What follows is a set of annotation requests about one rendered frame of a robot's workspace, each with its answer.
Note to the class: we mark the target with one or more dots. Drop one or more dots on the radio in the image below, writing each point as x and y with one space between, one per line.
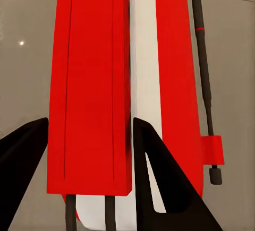
114 60

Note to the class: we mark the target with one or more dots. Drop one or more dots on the coffee table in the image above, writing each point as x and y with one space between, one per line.
26 52

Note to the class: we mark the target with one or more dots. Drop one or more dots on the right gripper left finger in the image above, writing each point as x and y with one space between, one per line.
20 154

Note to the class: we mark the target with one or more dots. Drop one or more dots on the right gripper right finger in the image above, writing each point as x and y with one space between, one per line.
185 209

